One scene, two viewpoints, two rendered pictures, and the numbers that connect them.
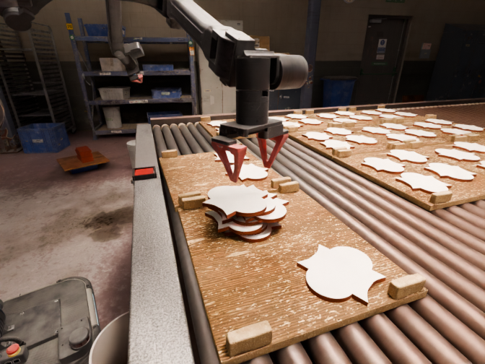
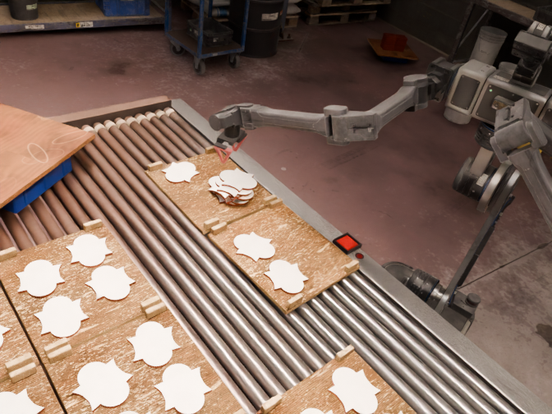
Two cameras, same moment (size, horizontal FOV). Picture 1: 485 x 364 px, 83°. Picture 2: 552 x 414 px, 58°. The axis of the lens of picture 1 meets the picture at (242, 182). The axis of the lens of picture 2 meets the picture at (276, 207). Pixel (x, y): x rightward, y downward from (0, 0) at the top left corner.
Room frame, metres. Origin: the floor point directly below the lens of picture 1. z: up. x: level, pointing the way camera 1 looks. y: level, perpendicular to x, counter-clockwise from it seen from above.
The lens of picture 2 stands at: (1.95, -0.54, 2.10)
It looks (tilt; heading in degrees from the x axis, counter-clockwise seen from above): 38 degrees down; 153
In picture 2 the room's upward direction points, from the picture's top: 11 degrees clockwise
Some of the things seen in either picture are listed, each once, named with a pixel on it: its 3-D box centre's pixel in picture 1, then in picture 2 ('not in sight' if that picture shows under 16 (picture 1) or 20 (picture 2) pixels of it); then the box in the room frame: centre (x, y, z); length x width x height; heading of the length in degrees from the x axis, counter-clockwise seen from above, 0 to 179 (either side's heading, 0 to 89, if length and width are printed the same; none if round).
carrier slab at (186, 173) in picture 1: (218, 172); (283, 251); (0.86, 0.08, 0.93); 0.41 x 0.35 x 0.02; 21
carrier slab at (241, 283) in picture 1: (276, 243); (211, 187); (0.47, -0.07, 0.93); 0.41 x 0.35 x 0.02; 20
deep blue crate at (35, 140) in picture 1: (45, 137); not in sight; (4.11, 3.02, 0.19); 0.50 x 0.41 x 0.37; 96
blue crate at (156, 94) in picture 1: (167, 92); not in sight; (5.26, 1.38, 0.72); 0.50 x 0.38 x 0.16; 95
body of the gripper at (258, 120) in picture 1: (252, 111); (232, 129); (0.49, -0.02, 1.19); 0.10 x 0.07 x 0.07; 137
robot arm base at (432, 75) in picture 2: not in sight; (432, 85); (0.68, 0.62, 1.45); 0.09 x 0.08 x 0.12; 33
